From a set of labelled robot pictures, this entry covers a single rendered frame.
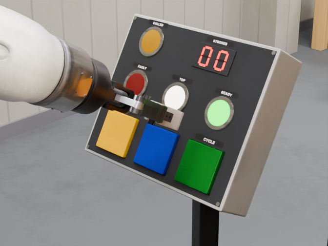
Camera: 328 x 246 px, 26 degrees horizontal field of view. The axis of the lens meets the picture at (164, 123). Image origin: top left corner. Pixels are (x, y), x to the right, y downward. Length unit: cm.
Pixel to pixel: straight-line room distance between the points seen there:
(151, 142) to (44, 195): 201
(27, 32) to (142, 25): 55
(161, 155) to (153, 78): 15
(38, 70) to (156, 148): 46
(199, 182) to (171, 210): 191
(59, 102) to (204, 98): 39
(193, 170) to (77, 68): 38
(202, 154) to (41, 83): 42
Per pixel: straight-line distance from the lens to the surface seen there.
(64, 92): 88
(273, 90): 117
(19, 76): 82
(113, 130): 131
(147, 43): 132
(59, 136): 381
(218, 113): 118
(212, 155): 117
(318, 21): 529
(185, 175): 119
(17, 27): 82
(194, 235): 143
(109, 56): 419
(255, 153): 118
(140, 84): 130
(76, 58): 89
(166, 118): 106
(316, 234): 298
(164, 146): 123
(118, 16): 419
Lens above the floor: 154
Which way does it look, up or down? 23 degrees down
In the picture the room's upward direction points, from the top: straight up
